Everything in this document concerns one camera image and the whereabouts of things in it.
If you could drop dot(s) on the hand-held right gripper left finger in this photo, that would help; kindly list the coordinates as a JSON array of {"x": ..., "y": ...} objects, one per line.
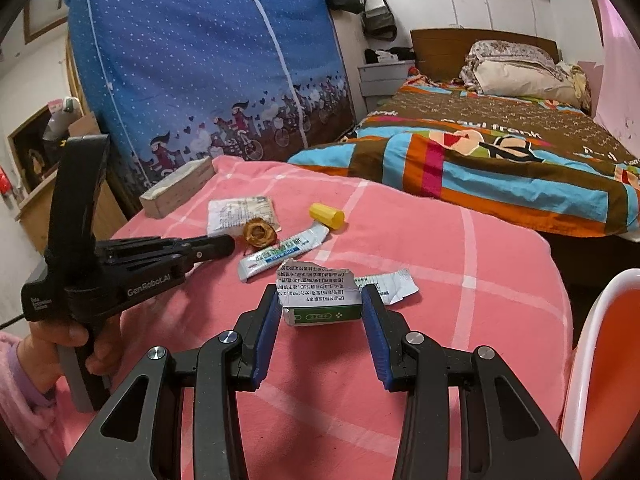
[{"x": 265, "y": 340}]

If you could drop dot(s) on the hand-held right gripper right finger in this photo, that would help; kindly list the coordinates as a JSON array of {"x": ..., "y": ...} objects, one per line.
[{"x": 375, "y": 340}]

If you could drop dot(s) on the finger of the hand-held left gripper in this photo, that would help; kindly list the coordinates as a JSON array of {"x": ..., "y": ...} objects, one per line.
[
  {"x": 140, "y": 246},
  {"x": 215, "y": 249}
]

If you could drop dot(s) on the white paper packet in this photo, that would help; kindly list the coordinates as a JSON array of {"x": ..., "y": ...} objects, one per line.
[{"x": 230, "y": 215}]

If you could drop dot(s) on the round brown dried peel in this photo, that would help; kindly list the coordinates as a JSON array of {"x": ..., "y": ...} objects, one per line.
[{"x": 259, "y": 234}]

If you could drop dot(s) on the white foil wrapper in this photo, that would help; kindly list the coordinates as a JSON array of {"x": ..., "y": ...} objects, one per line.
[{"x": 395, "y": 285}]

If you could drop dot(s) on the torn green white medicine box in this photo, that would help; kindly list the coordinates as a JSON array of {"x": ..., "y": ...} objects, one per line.
[{"x": 320, "y": 300}]

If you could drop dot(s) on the silver tube with yellow cap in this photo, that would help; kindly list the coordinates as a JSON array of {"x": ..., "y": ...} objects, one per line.
[{"x": 285, "y": 255}]

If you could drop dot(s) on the orange bucket with white rim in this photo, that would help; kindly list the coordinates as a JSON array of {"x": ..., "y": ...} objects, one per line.
[{"x": 610, "y": 360}]

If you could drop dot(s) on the person's left forearm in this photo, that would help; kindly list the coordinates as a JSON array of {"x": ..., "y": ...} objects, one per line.
[{"x": 30, "y": 390}]

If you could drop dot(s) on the person's left hand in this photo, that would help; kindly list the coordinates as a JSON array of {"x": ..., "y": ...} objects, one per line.
[{"x": 107, "y": 345}]

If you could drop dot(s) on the wooden cabinet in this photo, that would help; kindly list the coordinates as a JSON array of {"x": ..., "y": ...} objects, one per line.
[{"x": 40, "y": 215}]

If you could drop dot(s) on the thick brown book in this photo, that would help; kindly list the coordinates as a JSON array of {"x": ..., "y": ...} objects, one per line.
[{"x": 175, "y": 187}]

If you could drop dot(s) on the pink checked blanket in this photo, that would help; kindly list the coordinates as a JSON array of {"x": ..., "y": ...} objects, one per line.
[{"x": 350, "y": 410}]

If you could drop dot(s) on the dark framed picture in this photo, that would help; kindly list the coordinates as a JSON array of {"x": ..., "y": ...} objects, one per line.
[{"x": 30, "y": 160}]

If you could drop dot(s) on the small cardboard box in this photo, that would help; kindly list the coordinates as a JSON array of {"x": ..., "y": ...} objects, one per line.
[{"x": 87, "y": 125}]

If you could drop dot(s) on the blue dotted fabric wardrobe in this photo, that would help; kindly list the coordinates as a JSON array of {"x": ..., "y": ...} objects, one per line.
[{"x": 200, "y": 60}]

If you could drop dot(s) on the colourful patterned bedspread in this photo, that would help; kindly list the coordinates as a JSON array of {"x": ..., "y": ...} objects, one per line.
[{"x": 475, "y": 160}]

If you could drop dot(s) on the grey bedside drawer unit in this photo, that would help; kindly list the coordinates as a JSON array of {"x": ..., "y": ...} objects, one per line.
[{"x": 382, "y": 85}]

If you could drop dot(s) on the black and white handbag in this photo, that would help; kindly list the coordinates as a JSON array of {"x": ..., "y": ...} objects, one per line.
[{"x": 379, "y": 15}]

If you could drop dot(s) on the wooden bed headboard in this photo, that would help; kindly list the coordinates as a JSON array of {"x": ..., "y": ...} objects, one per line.
[{"x": 440, "y": 45}]

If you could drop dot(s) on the folded quilt and pillows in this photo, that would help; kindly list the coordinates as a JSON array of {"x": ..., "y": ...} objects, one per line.
[{"x": 525, "y": 77}]

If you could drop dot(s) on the pink hanging sheet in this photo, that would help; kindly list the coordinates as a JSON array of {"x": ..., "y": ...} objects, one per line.
[{"x": 620, "y": 85}]

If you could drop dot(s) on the wall picture frame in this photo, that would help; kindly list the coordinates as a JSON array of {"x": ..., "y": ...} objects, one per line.
[{"x": 42, "y": 15}]

